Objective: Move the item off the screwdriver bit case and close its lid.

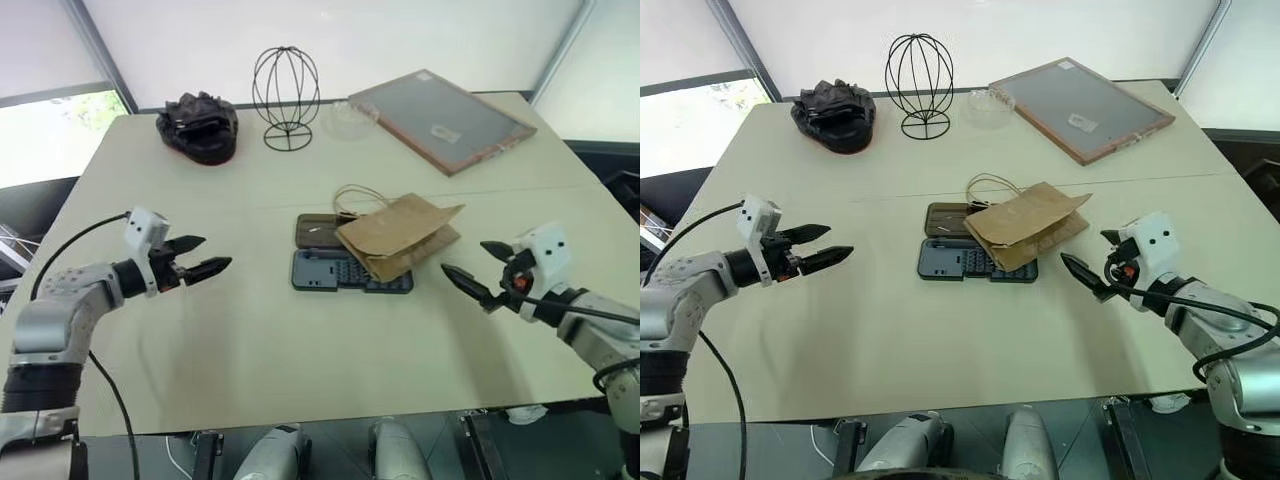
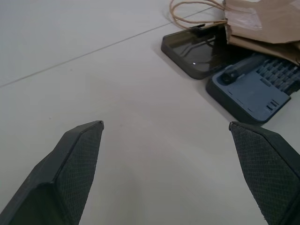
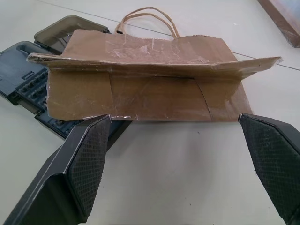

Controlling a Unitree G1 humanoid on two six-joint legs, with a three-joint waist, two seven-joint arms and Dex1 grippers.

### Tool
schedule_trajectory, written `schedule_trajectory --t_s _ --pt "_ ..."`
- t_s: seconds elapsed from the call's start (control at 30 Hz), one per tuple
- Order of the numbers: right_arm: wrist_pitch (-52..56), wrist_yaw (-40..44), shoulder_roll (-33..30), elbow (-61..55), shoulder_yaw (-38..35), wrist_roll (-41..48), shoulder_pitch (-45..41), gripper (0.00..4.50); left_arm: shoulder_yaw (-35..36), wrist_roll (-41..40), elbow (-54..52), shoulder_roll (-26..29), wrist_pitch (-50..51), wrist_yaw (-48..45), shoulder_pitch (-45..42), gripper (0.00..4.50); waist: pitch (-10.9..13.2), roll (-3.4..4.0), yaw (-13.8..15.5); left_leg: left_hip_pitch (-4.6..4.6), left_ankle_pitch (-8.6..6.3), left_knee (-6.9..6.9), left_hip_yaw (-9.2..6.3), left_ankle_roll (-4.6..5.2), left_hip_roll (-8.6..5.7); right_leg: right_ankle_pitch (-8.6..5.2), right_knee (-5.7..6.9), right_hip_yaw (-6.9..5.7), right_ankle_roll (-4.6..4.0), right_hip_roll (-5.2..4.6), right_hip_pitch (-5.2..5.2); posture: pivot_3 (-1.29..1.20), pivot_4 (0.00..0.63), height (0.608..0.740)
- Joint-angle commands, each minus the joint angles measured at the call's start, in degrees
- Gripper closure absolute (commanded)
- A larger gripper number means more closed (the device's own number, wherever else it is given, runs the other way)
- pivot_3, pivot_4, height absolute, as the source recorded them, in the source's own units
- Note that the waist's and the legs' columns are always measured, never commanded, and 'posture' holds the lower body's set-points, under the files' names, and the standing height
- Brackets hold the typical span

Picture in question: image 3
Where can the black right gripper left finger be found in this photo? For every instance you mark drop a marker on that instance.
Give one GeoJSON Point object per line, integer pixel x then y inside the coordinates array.
{"type": "Point", "coordinates": [77, 168]}

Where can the dark grey tool case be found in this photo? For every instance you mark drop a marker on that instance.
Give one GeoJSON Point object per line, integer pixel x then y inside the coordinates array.
{"type": "Point", "coordinates": [25, 79]}

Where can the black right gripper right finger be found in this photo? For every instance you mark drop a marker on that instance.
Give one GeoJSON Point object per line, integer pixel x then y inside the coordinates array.
{"type": "Point", "coordinates": [274, 164]}

